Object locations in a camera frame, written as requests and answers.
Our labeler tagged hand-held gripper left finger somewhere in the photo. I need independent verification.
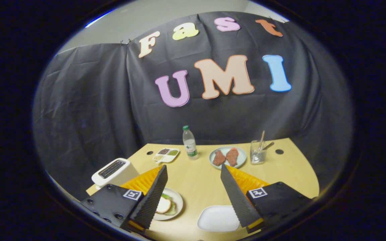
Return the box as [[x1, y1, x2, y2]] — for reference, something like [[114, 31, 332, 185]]
[[80, 165, 168, 234]]

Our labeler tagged white divided dish with beans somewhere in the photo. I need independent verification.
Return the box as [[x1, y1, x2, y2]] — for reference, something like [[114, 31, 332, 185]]
[[152, 148, 180, 166]]

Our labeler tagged plain bread slice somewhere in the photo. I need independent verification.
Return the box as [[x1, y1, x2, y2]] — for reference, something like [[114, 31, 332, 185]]
[[155, 196, 172, 214]]

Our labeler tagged black backdrop cloth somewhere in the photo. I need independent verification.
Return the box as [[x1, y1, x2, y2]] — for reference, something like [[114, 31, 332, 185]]
[[32, 12, 354, 201]]

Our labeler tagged white toaster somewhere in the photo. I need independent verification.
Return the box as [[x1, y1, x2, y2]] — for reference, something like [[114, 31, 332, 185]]
[[91, 158, 140, 190]]

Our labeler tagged light blue oval plate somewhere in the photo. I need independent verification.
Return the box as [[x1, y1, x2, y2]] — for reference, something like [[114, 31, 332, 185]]
[[209, 146, 247, 170]]

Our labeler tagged clear glass cup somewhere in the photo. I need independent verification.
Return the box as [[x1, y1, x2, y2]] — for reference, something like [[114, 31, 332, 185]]
[[250, 140, 267, 164]]

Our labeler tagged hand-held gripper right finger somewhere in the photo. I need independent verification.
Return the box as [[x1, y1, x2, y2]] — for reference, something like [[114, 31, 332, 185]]
[[220, 164, 312, 234]]

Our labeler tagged white square plate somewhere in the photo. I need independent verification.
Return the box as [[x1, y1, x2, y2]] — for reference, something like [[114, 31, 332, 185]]
[[197, 205, 241, 232]]

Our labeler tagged beige round plate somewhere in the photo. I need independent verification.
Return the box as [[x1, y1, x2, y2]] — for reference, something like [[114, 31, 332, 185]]
[[153, 187, 184, 221]]

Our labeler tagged green lettuce leaf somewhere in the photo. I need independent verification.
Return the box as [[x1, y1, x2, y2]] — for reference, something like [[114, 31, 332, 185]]
[[161, 193, 177, 216]]

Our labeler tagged brown meat piece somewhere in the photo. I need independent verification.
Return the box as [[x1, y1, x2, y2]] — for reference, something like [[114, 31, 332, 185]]
[[212, 150, 226, 167], [226, 148, 239, 167]]

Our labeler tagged clear water bottle green cap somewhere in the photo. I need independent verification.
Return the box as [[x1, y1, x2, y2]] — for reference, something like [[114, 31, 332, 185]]
[[183, 125, 199, 161]]

